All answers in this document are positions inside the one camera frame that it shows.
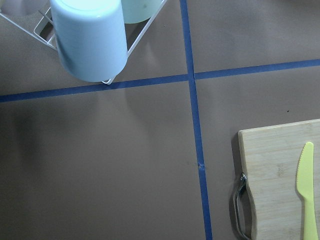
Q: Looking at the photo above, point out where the light blue plastic cup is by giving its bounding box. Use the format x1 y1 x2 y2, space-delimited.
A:
50 0 128 82

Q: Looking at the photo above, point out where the mint green plastic cup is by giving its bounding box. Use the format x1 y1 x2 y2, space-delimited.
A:
121 0 162 24

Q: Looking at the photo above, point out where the bamboo cutting board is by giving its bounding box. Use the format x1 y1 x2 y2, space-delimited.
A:
238 119 320 240

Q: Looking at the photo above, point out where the yellow-green plastic knife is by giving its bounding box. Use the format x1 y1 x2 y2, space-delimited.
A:
296 141 319 240

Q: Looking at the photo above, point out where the metal cutting board handle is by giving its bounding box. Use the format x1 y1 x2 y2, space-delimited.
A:
233 172 252 240

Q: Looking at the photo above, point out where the white wire cup rack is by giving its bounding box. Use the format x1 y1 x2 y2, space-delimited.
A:
0 0 165 85

